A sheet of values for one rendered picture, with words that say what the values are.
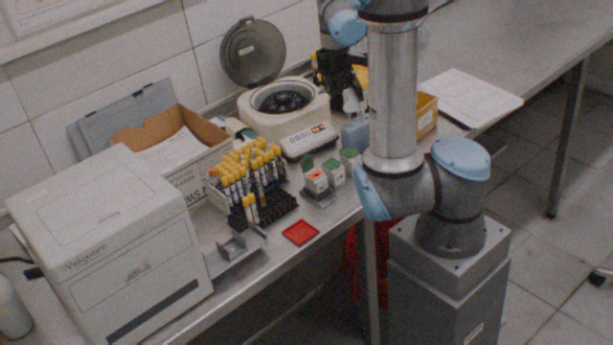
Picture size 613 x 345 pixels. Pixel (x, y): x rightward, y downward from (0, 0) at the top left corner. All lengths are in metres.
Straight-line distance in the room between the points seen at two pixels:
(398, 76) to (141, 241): 0.57
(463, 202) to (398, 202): 0.14
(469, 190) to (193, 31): 1.01
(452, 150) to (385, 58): 0.26
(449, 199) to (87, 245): 0.68
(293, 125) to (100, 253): 0.75
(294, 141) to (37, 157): 0.71
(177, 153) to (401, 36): 0.91
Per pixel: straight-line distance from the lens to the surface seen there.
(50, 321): 1.43
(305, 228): 1.42
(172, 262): 1.21
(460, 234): 1.20
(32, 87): 1.64
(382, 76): 0.98
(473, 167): 1.11
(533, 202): 2.87
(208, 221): 1.51
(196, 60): 1.82
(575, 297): 2.50
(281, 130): 1.63
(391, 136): 1.03
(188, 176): 1.51
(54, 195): 1.25
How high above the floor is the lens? 1.84
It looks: 37 degrees down
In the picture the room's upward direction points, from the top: 9 degrees counter-clockwise
